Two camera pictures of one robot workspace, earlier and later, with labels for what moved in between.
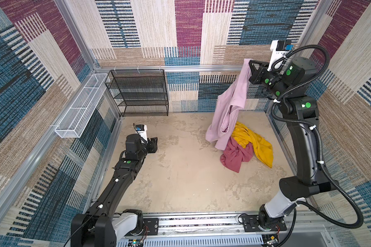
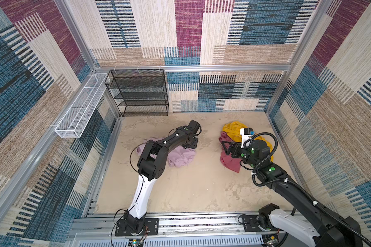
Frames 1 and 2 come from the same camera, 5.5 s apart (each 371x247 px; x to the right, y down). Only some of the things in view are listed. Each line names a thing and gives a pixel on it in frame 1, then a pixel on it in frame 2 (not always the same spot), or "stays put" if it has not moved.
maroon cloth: x=234 y=154 stays put
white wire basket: x=74 y=119 stays put
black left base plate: x=150 y=227 stays put
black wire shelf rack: x=139 y=92 stays put
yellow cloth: x=263 y=148 stays put
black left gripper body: x=151 y=147 → x=194 y=143
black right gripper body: x=260 y=69 → x=237 y=151
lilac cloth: x=219 y=129 → x=179 y=157
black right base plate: x=251 y=224 stays put
